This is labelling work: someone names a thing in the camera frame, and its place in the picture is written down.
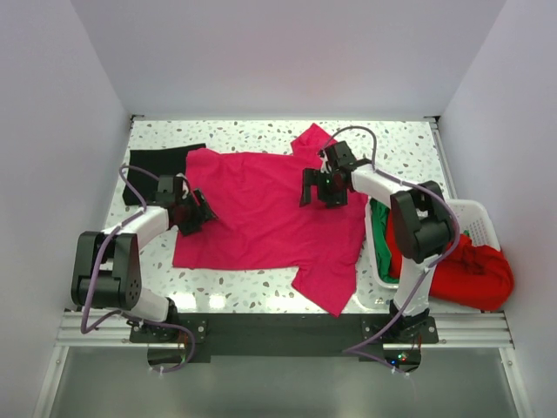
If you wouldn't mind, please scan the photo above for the magenta t shirt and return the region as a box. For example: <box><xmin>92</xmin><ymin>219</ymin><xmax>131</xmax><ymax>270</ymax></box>
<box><xmin>172</xmin><ymin>125</ymin><xmax>368</xmax><ymax>316</ymax></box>

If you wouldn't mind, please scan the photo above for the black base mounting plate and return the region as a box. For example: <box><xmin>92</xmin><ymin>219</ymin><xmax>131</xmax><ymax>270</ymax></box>
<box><xmin>130</xmin><ymin>313</ymin><xmax>440</xmax><ymax>371</ymax></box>

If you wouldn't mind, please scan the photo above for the aluminium frame rail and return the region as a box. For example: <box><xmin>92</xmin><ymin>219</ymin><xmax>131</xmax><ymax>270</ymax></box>
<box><xmin>33</xmin><ymin>309</ymin><xmax>535</xmax><ymax>417</ymax></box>

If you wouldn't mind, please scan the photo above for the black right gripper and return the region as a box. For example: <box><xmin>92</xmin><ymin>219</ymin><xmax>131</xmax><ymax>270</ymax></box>
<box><xmin>299</xmin><ymin>168</ymin><xmax>347</xmax><ymax>209</ymax></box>

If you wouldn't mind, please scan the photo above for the white plastic laundry basket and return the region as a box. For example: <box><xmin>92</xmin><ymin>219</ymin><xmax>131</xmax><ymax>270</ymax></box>
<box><xmin>366</xmin><ymin>190</ymin><xmax>513</xmax><ymax>310</ymax></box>

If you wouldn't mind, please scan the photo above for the green t shirt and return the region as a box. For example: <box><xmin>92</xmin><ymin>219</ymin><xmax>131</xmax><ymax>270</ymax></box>
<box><xmin>370</xmin><ymin>199</ymin><xmax>401</xmax><ymax>284</ymax></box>

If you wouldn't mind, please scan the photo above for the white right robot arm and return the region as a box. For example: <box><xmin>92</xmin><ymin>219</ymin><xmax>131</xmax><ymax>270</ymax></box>
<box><xmin>300</xmin><ymin>141</ymin><xmax>460</xmax><ymax>342</ymax></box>

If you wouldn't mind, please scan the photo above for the folded black t shirt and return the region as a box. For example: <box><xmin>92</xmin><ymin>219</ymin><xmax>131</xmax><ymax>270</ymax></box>
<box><xmin>127</xmin><ymin>144</ymin><xmax>206</xmax><ymax>206</ymax></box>

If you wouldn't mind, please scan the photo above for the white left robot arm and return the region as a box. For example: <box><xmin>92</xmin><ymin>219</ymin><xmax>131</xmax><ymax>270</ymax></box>
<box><xmin>70</xmin><ymin>174</ymin><xmax>217</xmax><ymax>341</ymax></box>

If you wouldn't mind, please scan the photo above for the red t shirt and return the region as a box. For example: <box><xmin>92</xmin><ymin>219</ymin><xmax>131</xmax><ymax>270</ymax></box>
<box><xmin>385</xmin><ymin>212</ymin><xmax>516</xmax><ymax>313</ymax></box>

